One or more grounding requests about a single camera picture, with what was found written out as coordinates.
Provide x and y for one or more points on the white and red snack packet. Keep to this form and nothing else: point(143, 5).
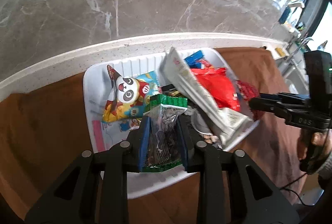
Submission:
point(186, 84)

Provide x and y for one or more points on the black snack packet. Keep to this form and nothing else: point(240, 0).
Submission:
point(168, 88)

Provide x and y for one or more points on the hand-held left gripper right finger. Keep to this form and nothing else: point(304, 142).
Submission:
point(182, 141)

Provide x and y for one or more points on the yellow sponge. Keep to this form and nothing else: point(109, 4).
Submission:
point(280, 51)

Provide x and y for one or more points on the person's right hand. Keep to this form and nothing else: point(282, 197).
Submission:
point(318, 139)

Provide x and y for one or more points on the person's right forearm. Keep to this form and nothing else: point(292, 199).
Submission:
point(326, 172)

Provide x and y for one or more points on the small dark red snack packet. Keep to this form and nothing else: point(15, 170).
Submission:
point(246, 90)

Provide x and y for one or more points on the blue bread packet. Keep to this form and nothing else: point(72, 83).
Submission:
point(194, 58)

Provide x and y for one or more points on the clear green snack packet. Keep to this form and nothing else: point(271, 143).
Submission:
point(163, 135)

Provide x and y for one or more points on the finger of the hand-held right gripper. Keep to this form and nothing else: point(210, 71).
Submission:
point(285, 97)
point(264, 106)

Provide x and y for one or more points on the light purple snack packet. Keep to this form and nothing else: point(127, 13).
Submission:
point(103, 135)

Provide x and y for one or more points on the steel faucet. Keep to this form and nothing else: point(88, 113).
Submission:
point(298, 50)

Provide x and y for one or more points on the white plastic tray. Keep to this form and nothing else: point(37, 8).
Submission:
point(155, 182)

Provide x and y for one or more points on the large red snack packet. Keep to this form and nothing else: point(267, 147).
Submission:
point(220, 86)

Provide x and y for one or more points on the blue cartoon snack packet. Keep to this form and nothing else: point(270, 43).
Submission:
point(127, 89)

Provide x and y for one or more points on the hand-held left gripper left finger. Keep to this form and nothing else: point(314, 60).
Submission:
point(145, 141)

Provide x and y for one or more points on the blue mesh holder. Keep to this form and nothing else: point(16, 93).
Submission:
point(285, 16)

